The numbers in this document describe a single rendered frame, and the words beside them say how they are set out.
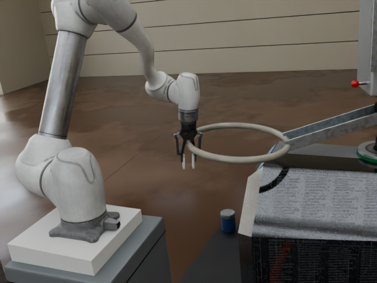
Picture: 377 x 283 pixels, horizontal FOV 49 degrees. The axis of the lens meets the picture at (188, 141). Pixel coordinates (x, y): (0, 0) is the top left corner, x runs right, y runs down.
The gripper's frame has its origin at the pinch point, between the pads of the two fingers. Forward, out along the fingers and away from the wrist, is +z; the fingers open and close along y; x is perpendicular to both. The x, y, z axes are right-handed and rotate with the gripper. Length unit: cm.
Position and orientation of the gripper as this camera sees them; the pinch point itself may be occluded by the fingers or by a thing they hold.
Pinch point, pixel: (188, 161)
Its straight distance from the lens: 191.6
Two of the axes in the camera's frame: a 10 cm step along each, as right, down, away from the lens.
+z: 0.0, 9.3, 3.6
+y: 9.9, -0.5, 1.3
